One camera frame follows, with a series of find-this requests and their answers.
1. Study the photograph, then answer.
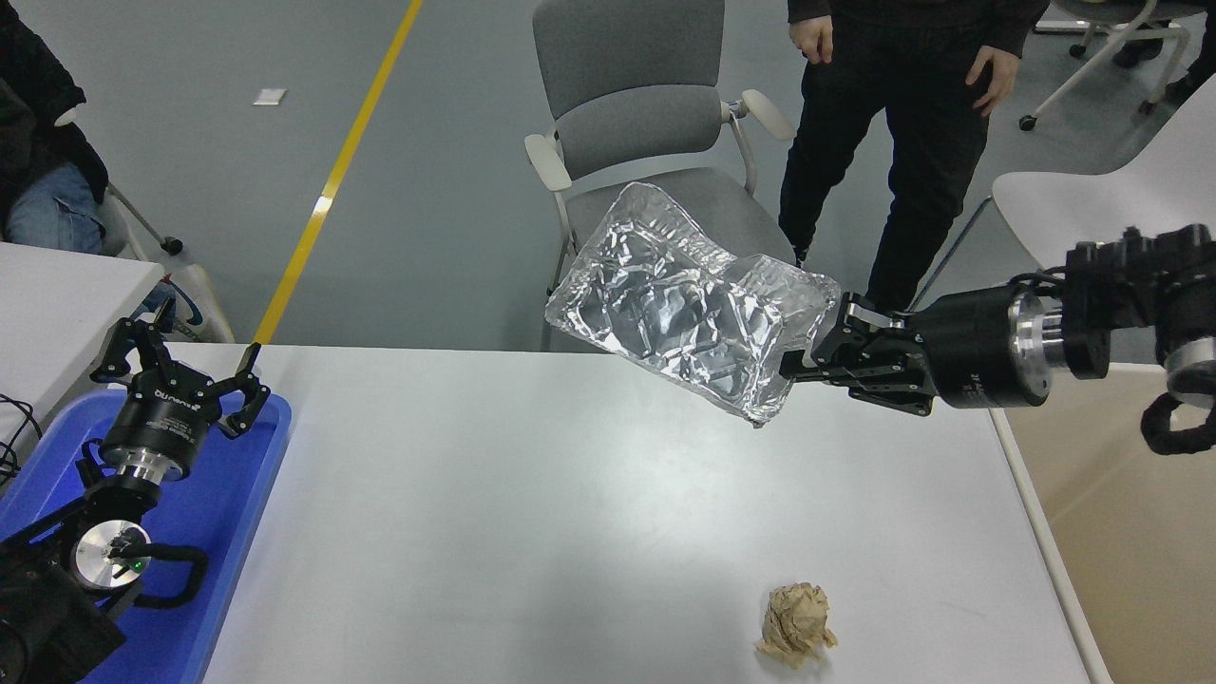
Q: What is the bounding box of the white-framed rolling chair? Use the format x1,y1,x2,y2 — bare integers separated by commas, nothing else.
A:
1018,0,1193,132

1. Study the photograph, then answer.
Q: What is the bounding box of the white side table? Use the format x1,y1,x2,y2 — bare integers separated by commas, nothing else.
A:
0,240,165,447

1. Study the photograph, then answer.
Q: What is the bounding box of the person's right hand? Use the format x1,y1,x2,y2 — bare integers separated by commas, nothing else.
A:
788,14,836,66

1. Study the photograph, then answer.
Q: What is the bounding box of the foil tray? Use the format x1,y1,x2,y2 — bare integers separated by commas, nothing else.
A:
544,181,844,428

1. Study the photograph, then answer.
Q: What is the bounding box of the crumpled tan paper ball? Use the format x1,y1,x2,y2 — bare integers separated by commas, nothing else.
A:
756,582,840,670

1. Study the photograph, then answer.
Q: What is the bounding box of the thin black cable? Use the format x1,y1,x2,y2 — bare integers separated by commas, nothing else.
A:
0,394,44,485

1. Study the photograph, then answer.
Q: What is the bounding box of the person in black jacket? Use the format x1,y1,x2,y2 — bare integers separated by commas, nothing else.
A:
0,0,110,256

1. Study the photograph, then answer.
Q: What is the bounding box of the grey padded armchair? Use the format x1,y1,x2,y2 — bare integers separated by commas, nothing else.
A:
524,0,797,352

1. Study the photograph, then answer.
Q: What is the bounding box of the blue plastic tray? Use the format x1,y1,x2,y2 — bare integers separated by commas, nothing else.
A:
0,388,294,684

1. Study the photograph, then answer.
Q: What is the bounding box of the yellow floor tape line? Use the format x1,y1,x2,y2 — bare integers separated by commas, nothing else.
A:
252,0,426,345

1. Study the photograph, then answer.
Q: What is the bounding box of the large pale plastic bin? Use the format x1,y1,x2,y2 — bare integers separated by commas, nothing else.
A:
988,361,1216,684

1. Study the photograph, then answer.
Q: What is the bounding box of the grey wheeled chair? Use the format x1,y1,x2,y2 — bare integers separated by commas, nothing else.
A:
52,106,183,262

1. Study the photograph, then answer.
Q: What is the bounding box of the person's left hand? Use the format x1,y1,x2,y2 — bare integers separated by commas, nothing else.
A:
966,46,1023,118

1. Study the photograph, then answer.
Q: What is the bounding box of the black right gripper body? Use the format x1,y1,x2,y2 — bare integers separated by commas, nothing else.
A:
907,285,1027,412

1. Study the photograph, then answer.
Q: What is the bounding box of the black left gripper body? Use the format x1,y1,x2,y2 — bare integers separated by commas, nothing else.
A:
100,375,222,473

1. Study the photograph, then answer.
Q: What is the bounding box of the white shell chair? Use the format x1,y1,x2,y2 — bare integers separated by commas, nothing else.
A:
910,74,1216,310

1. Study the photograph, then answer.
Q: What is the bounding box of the person with blue lanyard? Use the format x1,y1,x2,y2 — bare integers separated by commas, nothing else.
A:
777,0,1051,314

